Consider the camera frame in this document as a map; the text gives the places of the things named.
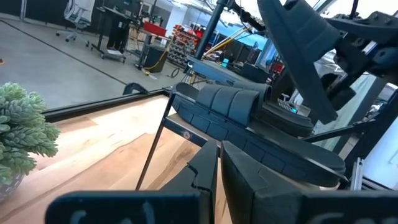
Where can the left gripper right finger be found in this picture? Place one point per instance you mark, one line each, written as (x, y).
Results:
(245, 193)

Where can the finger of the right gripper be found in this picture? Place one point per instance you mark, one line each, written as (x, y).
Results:
(295, 37)
(367, 28)

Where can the black table clamp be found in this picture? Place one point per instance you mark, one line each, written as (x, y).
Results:
(133, 88)

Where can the black table edge frame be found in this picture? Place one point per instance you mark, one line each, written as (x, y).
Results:
(93, 105)

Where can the black rig frame strut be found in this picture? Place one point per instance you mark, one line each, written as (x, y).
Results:
(373, 137)

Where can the black box on floor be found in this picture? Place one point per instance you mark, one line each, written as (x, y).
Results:
(155, 57)

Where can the black metal pole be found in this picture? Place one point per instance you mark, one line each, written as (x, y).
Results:
(208, 31)

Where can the parts bin rack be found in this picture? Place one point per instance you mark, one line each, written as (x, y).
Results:
(183, 46)

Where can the green artificial plant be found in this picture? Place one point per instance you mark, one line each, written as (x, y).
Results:
(21, 124)

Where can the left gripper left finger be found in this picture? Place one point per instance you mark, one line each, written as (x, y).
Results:
(206, 174)

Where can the blue grey workbench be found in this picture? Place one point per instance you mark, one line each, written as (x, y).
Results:
(211, 70)

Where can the white side panel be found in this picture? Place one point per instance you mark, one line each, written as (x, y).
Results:
(385, 161)

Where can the white office chair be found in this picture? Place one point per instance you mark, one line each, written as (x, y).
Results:
(77, 12)

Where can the red storage bin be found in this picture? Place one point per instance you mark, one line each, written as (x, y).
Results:
(154, 28)

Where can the patterned plant pot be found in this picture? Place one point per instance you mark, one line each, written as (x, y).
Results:
(7, 189)

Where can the black standing desk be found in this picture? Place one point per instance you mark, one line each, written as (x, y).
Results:
(116, 34)

